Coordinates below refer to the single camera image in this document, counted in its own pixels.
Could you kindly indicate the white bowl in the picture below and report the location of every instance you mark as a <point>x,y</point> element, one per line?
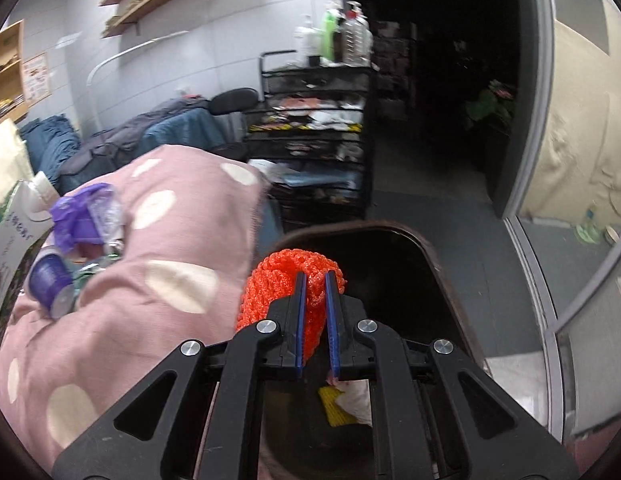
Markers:
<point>613,236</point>

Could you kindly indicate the green bottle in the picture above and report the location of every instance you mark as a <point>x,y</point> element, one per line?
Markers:
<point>332,35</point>

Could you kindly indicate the green plant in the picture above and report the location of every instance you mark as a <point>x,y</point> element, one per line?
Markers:
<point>490,107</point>

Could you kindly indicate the pink dotted blanket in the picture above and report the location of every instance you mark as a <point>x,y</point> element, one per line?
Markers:
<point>115,320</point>

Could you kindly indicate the white curved pipe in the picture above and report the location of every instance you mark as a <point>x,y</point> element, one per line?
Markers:
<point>140,44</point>

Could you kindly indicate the orange foam net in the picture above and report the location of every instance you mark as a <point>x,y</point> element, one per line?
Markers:
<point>270,285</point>

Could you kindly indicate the blue clothing pile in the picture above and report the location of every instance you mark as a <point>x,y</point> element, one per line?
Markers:
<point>50,145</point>

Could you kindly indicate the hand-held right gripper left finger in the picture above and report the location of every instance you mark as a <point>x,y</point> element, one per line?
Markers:
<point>300,330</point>

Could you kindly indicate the yellow sponge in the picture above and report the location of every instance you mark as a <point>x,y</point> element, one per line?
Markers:
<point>332,405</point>

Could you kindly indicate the wall poster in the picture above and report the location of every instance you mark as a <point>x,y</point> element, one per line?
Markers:
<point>36,77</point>

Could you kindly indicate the brown trash bin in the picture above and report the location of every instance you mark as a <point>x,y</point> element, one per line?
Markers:
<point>390,270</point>

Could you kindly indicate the wooden bookcase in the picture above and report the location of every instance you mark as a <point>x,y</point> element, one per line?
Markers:
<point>13,45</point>

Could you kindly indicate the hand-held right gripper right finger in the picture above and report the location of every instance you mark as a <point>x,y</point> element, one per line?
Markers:
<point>332,330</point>

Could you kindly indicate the dark display rack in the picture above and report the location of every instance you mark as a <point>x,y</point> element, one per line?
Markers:
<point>393,70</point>

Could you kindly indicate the black office chair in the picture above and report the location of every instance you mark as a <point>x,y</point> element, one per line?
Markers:
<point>235,100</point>

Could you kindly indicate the purple plastic wrapper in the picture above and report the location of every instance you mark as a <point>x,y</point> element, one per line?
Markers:
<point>75,215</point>

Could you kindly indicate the black mesh cart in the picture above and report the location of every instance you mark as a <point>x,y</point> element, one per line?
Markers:
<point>360,135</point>

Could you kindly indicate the blue cloth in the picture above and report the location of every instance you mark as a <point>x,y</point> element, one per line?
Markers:
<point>185,127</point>

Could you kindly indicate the clear plastic jug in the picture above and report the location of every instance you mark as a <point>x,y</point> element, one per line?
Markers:
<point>356,35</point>

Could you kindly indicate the glass door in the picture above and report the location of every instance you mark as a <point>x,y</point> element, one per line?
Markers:
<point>540,110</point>

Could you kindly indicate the green plastic wrapper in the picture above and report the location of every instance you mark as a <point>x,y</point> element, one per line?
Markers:
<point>93,267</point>

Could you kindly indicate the white pump bottle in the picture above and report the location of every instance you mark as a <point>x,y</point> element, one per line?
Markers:
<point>308,35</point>

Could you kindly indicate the purple yogurt cup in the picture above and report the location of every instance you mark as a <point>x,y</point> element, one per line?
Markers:
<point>49,277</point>

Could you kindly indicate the cream cloth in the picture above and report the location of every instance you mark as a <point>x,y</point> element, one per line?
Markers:
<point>8,160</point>

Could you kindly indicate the white green milk carton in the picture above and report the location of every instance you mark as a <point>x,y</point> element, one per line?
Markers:
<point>15,230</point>

